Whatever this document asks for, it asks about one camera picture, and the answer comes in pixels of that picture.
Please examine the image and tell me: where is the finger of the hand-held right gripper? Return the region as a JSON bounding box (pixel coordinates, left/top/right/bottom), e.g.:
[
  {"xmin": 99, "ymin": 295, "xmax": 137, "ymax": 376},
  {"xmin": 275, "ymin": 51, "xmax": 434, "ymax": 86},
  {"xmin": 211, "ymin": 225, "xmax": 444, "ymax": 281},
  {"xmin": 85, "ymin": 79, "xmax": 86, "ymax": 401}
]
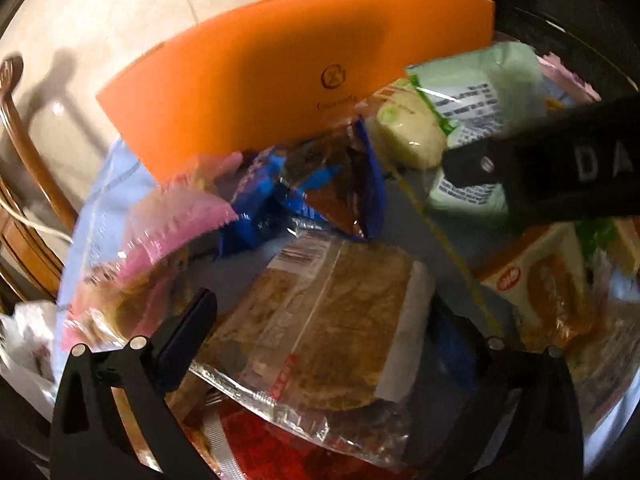
[{"xmin": 442, "ymin": 135, "xmax": 509, "ymax": 197}]

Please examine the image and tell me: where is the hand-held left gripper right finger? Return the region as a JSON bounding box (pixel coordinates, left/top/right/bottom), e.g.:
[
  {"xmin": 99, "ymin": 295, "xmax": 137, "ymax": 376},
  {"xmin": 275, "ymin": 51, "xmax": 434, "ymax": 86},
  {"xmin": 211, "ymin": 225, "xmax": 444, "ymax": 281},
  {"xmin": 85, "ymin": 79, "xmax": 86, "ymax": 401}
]
[{"xmin": 434, "ymin": 299, "xmax": 586, "ymax": 480}]

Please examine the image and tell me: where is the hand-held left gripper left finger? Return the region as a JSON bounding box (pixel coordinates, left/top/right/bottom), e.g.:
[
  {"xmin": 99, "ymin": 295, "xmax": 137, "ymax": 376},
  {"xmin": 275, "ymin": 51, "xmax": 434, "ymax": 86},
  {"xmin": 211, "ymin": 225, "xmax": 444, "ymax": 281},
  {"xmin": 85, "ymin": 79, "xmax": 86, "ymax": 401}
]
[{"xmin": 50, "ymin": 287, "xmax": 219, "ymax": 480}]

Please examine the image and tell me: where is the green snack packet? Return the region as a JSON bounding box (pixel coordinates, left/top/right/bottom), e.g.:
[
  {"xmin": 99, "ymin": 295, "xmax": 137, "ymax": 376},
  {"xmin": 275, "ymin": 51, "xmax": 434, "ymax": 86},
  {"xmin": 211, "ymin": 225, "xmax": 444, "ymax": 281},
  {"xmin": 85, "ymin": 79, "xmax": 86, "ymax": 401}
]
[{"xmin": 364, "ymin": 41, "xmax": 552, "ymax": 222}]

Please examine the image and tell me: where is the clear brown cracker packet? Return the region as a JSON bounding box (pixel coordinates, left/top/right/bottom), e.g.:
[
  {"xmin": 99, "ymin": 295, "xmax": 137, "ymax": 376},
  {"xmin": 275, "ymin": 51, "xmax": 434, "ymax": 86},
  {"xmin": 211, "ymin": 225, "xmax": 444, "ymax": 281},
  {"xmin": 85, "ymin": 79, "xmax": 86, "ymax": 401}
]
[{"xmin": 189, "ymin": 236, "xmax": 437, "ymax": 412}]

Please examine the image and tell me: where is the orange cardboard box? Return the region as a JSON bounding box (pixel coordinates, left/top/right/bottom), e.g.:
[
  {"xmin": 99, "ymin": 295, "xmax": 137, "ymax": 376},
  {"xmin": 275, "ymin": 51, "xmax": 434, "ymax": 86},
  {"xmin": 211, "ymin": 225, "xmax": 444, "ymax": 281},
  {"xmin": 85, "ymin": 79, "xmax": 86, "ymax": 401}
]
[{"xmin": 95, "ymin": 0, "xmax": 497, "ymax": 184}]

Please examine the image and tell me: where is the small pink snack packet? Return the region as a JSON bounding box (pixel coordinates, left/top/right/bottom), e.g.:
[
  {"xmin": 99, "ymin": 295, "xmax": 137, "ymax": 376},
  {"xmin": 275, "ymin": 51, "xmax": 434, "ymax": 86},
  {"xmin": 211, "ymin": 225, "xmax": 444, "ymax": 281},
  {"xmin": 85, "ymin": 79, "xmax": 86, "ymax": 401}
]
[{"xmin": 537, "ymin": 52, "xmax": 602, "ymax": 107}]

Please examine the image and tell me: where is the white orange snack packet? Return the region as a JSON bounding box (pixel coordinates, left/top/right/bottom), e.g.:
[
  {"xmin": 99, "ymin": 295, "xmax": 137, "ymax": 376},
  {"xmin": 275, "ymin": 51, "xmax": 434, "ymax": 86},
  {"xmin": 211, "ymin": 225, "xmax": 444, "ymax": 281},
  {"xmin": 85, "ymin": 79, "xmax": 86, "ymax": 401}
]
[{"xmin": 474, "ymin": 224, "xmax": 602, "ymax": 362}]

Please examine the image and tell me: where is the blue snack packet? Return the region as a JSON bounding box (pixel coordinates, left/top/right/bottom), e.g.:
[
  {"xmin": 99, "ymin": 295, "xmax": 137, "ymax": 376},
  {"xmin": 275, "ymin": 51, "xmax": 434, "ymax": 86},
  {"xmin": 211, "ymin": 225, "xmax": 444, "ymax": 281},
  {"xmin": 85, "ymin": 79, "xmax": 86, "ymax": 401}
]
[{"xmin": 214, "ymin": 119, "xmax": 387, "ymax": 262}]

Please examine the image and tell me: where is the white plastic bag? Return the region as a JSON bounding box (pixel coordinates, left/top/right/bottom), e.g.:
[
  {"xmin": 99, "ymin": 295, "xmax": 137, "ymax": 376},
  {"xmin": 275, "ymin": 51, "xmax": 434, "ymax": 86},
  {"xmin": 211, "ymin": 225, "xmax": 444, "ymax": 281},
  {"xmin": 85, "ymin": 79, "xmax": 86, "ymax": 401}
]
[{"xmin": 0, "ymin": 300, "xmax": 62, "ymax": 412}]

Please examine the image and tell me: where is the red snack packet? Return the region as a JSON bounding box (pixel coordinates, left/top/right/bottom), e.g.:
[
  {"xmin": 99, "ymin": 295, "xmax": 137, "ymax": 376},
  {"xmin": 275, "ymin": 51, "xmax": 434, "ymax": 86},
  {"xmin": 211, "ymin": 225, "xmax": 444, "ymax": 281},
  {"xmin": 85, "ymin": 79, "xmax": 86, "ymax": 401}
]
[{"xmin": 200, "ymin": 400, "xmax": 417, "ymax": 480}]

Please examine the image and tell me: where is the wooden chair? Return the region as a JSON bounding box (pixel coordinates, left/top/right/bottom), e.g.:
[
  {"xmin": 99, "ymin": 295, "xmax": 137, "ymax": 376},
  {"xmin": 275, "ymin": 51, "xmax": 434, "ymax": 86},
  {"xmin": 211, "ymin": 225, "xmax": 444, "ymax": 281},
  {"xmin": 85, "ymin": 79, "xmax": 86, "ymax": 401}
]
[{"xmin": 0, "ymin": 55, "xmax": 80, "ymax": 302}]

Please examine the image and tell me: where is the white cable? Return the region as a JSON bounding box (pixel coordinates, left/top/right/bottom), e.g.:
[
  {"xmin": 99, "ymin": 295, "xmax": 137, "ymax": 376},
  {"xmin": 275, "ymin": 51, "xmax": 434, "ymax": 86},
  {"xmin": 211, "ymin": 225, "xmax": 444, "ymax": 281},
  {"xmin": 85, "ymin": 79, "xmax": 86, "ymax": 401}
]
[{"xmin": 0, "ymin": 194, "xmax": 76, "ymax": 242}]

